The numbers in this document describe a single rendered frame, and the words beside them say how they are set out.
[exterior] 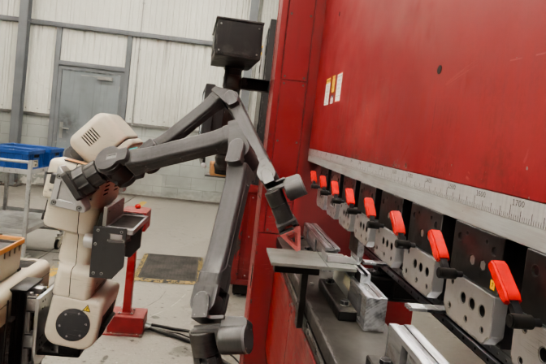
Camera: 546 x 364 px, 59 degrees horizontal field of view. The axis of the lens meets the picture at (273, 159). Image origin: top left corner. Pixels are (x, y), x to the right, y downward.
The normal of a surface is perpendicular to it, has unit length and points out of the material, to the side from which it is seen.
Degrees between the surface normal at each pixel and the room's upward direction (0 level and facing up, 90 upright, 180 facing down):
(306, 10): 90
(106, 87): 90
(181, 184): 90
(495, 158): 90
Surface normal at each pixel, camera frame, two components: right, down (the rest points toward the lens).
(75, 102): 0.07, 0.06
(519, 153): -0.99, -0.11
